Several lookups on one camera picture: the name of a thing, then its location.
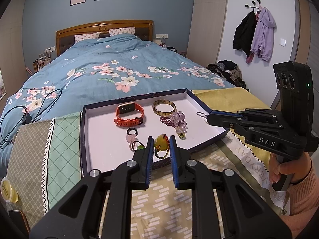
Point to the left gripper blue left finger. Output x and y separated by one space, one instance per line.
99 205

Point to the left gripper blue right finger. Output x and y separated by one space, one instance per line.
223 204

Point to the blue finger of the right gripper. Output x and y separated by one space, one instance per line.
226 122
224 114

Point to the tortoiseshell bangle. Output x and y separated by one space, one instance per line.
164 108

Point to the orange smart watch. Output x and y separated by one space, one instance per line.
129 115

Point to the pink sleeve forearm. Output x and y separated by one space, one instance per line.
303 218

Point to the person right hand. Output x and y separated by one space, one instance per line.
299 168

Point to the pile of dark clothes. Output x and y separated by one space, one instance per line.
229 71

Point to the patterned green yellow blanket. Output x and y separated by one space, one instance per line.
45 164

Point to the yellow liquid cup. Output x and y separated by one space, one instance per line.
8 192

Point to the black hanging jacket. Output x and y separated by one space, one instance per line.
244 33

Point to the wooden door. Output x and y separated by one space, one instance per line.
302 37

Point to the purple hanging jacket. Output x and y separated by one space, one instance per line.
263 40

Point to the navy shallow box tray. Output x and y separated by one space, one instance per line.
103 145

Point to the beige wardrobe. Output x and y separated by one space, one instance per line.
206 31

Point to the blue floral duvet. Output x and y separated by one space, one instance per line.
101 69

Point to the wooden headboard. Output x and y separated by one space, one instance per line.
65 38

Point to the right floral pillow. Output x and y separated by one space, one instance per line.
122 30

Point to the floral pillow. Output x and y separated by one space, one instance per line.
81 37
122 30

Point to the left floral pillow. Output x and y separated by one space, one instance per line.
81 37

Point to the white wall socket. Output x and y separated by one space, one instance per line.
159 35

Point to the black wall coat hook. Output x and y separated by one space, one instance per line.
256 6

